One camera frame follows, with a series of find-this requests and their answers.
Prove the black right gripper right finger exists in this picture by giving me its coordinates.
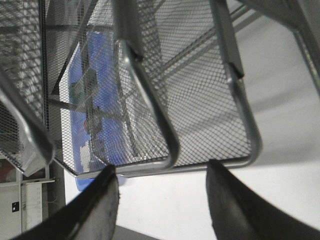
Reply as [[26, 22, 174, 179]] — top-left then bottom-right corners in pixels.
[[206, 159, 320, 240]]

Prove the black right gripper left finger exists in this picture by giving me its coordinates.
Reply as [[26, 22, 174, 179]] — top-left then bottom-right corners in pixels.
[[12, 165, 120, 240]]

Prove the silver mesh tray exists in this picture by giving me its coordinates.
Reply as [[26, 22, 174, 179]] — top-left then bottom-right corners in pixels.
[[45, 0, 180, 178], [0, 0, 55, 176], [137, 0, 262, 168]]

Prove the white circuit breaker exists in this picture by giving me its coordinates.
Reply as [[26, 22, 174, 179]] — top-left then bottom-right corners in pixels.
[[79, 141, 95, 173]]

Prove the blue plastic tray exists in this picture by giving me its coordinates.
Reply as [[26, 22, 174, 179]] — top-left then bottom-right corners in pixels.
[[67, 23, 141, 192]]

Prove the green terminal block module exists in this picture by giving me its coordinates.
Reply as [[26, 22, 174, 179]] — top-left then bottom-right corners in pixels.
[[69, 68, 99, 109]]

